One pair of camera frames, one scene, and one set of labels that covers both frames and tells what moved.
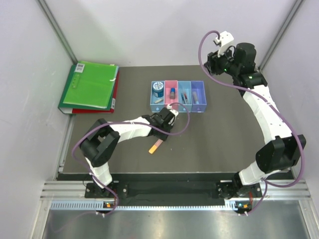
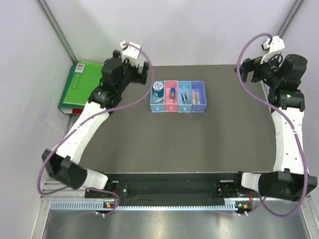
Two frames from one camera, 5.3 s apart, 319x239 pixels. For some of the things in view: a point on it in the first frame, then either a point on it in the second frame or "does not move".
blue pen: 183,98 does not move
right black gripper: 214,61 → 254,65
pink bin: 171,94 does not move
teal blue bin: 185,96 does not move
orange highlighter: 154,147 → 194,97
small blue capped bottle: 172,93 does not move
